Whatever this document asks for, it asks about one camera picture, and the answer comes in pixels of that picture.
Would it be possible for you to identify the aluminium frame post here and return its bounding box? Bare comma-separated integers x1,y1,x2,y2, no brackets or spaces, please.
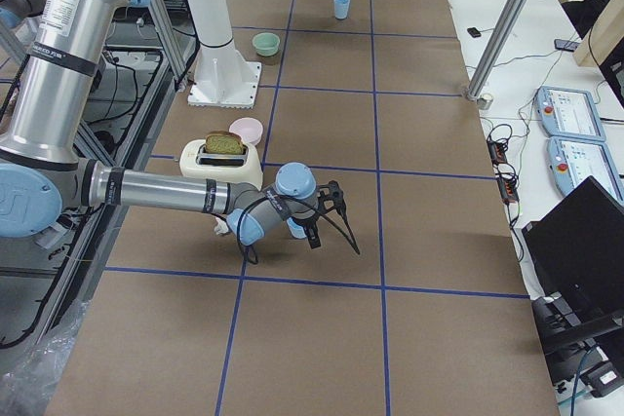
464,0,526,101

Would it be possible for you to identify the green bowl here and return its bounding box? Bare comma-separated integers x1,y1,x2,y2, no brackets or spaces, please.
252,32,281,57

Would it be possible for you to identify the black laptop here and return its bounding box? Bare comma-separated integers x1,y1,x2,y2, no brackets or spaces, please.
521,174,624,310

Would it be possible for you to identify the teach pendant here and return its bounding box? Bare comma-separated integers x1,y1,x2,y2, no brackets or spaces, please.
547,136,623,204
534,86,606,142

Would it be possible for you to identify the teach pendant far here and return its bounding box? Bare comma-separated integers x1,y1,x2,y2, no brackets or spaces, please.
534,86,606,142

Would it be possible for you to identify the toast slice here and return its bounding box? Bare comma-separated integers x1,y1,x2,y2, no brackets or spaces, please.
204,131,245,155

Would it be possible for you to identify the small black square device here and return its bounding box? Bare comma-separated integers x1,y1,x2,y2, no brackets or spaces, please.
467,27,482,38

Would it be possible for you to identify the pink bowl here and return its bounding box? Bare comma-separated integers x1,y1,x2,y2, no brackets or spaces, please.
229,117,264,145

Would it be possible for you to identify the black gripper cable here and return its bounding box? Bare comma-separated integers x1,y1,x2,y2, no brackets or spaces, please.
235,186,362,264

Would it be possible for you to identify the black power strip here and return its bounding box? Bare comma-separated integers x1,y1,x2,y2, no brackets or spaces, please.
487,139,520,205

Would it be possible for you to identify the teach pendant near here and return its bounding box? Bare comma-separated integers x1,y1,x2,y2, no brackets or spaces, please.
547,136,623,204

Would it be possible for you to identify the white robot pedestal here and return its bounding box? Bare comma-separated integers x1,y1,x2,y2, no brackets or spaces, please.
187,0,262,109

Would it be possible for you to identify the cream toaster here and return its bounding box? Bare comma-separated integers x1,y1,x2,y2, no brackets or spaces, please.
179,139,263,189

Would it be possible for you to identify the light blue cup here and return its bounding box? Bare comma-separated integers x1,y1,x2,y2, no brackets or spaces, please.
333,0,351,20
287,218,306,240

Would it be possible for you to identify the white toaster plug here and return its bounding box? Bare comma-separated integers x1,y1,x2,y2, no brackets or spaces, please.
214,218,230,236

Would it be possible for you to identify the seated person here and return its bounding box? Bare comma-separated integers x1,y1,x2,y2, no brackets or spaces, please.
562,0,610,38

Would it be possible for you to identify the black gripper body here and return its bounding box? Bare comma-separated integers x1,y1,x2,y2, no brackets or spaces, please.
292,180,347,227

